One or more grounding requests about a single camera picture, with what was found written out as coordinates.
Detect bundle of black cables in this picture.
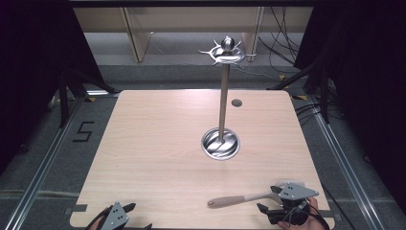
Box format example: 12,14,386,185
258,6,302,66

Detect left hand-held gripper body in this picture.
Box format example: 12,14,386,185
101,200,130,230

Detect beige handled kitchen spatula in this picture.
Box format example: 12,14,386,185
207,181,305,210

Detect aluminium floor rail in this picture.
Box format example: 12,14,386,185
306,95,385,230
2,90,120,230

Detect person's right hand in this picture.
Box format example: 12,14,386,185
277,196,327,230

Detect silver metal utensil rack stand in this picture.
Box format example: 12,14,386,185
198,35,258,161

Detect black curtain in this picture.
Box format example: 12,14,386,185
293,6,406,205
0,6,106,173

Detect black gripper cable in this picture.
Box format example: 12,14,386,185
282,200,331,230

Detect black tripod stand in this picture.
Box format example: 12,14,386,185
267,59,332,125
56,67,120,129

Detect beige wooden desk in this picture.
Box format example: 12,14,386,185
72,6,314,63

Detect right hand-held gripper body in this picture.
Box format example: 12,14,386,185
267,182,320,225

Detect black floor cables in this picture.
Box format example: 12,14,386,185
294,101,324,127

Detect black tape strip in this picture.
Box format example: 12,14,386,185
64,203,88,216

